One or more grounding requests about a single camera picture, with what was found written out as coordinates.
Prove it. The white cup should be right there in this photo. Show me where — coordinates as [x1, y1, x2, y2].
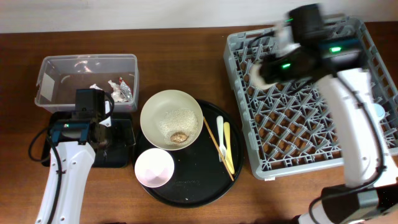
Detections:
[249, 62, 277, 90]

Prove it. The red silver snack wrapper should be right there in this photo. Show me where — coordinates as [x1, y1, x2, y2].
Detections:
[119, 77, 133, 101]

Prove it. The small pink bowl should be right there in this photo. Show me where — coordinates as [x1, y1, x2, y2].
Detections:
[134, 148, 175, 188]

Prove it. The large cream bowl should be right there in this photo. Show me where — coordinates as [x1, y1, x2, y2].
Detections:
[140, 90, 203, 151]

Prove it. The brown food piece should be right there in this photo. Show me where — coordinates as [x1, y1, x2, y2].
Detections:
[170, 132, 189, 144]

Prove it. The pile of white rice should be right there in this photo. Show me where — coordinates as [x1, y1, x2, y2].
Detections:
[160, 108, 198, 147]

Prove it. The light blue cup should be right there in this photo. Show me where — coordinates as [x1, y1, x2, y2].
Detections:
[373, 103, 386, 121]

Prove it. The wooden chopstick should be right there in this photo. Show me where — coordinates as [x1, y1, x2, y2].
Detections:
[203, 117, 234, 182]

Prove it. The white plastic fork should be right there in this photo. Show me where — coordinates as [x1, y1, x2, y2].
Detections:
[216, 116, 226, 158]

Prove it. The white napkin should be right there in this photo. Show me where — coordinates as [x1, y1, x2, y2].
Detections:
[89, 84, 103, 90]

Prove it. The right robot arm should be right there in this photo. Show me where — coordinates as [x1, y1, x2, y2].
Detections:
[251, 4, 397, 223]

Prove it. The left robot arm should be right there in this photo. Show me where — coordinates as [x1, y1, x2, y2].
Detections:
[35, 89, 136, 223]

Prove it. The grey dishwasher rack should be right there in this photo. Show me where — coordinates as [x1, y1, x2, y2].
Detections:
[223, 17, 397, 180]

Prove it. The clear plastic waste bin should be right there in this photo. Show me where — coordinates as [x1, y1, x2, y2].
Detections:
[34, 54, 139, 113]

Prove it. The black rectangular tray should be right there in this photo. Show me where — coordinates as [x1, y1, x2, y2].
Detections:
[43, 109, 135, 172]

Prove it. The yellow plastic knife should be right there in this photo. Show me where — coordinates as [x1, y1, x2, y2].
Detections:
[223, 122, 235, 174]

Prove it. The round black serving tray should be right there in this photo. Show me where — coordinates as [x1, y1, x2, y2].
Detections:
[144, 100, 245, 208]

